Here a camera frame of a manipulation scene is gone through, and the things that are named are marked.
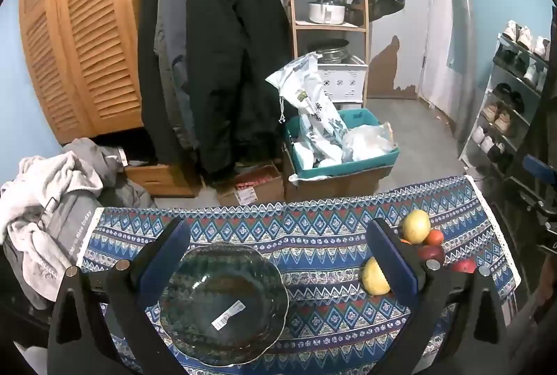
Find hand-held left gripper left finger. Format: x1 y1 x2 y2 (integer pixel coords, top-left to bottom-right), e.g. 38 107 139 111
47 221 192 375

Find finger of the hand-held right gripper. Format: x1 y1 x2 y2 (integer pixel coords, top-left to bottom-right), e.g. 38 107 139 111
522 154 557 184
518 187 557 223

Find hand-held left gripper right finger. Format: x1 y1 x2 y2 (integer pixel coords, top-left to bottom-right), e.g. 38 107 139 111
367 218 508 375

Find small yellow apple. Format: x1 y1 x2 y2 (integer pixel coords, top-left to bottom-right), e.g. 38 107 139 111
362 257 392 296

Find large yellow apple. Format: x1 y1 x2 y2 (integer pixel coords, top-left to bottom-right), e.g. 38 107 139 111
400 209 431 244

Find dark red apple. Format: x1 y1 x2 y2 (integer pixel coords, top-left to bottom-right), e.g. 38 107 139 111
417 245 445 269

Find dark glass bowl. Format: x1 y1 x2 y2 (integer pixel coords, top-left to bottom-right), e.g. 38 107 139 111
159 241 290 367

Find bright red apple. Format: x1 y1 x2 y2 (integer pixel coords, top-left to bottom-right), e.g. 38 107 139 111
450 258 478 275

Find rows of shoes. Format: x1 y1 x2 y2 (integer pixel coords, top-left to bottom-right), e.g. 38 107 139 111
472 21 551 176

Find wooden drawer box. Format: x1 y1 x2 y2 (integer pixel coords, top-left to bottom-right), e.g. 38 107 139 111
124 162 203 197

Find grey shoe rack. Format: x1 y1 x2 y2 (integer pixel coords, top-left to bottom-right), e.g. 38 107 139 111
459 21 551 184

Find large cardboard box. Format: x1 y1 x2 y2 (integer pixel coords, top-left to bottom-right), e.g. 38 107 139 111
283 140 394 202

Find blue patterned tablecloth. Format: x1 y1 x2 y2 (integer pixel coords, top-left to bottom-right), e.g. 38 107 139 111
80 175 523 375

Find grey printed garment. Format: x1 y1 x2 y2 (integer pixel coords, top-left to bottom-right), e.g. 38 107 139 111
4 184 105 310

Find small cardboard box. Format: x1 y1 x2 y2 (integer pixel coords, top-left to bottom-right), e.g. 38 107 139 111
215 164 284 206

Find clear plastic bag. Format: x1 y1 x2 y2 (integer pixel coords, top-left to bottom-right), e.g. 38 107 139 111
342 122 398 162

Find white towel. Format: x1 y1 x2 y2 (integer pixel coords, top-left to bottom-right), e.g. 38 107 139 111
0 153 103 293

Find teal plastic bin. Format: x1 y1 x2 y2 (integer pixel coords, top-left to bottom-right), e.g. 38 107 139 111
285 109 400 180

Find white door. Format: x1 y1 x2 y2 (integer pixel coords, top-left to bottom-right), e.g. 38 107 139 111
420 0 471 141

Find white printed rice bag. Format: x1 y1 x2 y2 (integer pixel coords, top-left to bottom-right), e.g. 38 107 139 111
265 52 346 167

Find white plastic crate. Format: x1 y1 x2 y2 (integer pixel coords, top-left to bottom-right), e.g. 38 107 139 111
317 55 366 104

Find wooden shelf unit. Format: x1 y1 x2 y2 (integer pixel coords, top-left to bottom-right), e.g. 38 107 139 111
281 0 370 106

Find metal steamer pot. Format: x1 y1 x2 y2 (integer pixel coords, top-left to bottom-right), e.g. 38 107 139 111
313 39 350 63

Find black hooded coat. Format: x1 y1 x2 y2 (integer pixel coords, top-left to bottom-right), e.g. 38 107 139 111
137 0 292 184

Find grey jacket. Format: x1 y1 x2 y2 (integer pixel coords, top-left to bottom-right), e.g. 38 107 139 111
154 0 196 150

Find wooden louvered wardrobe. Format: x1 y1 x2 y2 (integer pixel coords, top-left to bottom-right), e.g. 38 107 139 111
18 0 162 145

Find white rice cooker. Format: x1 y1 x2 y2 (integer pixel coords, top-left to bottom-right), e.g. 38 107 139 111
308 0 347 25

